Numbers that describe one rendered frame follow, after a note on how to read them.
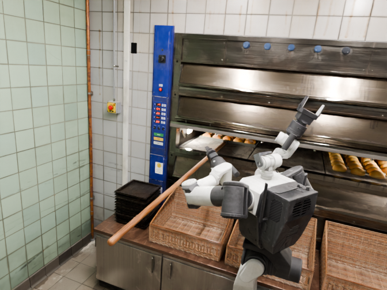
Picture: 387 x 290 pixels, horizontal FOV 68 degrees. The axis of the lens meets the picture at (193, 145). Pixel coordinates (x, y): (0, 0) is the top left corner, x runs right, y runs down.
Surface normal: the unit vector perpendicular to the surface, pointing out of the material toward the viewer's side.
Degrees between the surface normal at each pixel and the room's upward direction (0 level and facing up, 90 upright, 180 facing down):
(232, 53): 90
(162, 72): 90
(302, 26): 90
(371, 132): 69
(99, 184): 90
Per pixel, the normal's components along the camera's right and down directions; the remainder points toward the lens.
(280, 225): -0.83, 0.09
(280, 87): -0.31, -0.11
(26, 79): 0.93, 0.17
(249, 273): -0.36, 0.23
